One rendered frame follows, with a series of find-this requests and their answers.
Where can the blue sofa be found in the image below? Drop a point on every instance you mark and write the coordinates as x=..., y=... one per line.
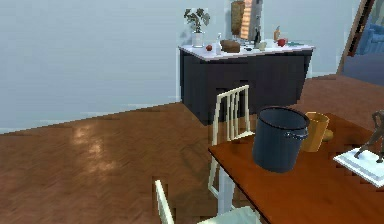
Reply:
x=372, y=40

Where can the orange spray bottle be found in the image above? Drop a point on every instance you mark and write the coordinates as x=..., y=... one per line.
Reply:
x=276, y=34

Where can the cream slatted chair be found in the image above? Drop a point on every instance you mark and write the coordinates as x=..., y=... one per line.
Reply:
x=233, y=216
x=231, y=113

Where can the dark blue cooking pot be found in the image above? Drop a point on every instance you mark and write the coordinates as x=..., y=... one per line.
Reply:
x=278, y=141

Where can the pale cup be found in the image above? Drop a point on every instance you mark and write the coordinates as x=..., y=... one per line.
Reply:
x=262, y=45

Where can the clear glass bottle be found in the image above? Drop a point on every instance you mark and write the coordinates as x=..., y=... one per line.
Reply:
x=218, y=45

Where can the yellow cheese wedge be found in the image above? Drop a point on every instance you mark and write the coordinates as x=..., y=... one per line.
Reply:
x=315, y=133

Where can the brown bread loaf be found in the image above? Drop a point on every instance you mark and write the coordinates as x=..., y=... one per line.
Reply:
x=230, y=46

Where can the red tomato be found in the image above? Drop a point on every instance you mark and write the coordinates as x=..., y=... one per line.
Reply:
x=282, y=42

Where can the brown wooden dining table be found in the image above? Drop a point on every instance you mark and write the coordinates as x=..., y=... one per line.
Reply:
x=310, y=196

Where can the red apple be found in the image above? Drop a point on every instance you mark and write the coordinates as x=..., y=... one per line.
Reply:
x=209, y=48

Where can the dark wine bottle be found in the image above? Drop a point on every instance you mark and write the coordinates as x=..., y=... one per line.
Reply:
x=257, y=38

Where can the black cabinet with white top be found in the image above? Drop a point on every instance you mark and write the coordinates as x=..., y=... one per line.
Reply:
x=246, y=80

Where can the brown door frame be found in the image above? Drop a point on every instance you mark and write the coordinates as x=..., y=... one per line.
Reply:
x=354, y=35

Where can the teal flat dish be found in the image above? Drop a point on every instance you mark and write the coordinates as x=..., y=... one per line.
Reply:
x=294, y=43

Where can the house plant in white pot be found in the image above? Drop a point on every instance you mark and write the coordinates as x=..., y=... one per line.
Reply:
x=197, y=26

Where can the dark statue on white base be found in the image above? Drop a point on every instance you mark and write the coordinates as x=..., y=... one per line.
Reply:
x=366, y=160

